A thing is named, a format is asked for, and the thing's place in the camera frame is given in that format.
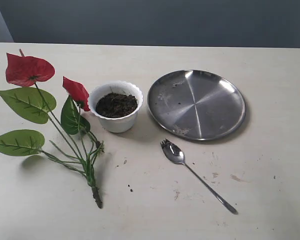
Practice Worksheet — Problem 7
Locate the metal spork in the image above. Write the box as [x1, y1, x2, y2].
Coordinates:
[160, 139, 239, 215]

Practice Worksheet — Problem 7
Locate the artificial red anthurium plant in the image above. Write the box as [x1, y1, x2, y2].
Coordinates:
[0, 52, 104, 208]

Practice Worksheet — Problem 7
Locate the white scalloped plastic pot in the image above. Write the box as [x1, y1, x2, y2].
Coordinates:
[87, 80, 144, 133]

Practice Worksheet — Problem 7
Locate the dark potting soil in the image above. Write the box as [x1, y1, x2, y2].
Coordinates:
[95, 92, 138, 119]

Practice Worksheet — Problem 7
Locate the round stainless steel plate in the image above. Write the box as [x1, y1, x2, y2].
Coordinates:
[147, 69, 247, 141]

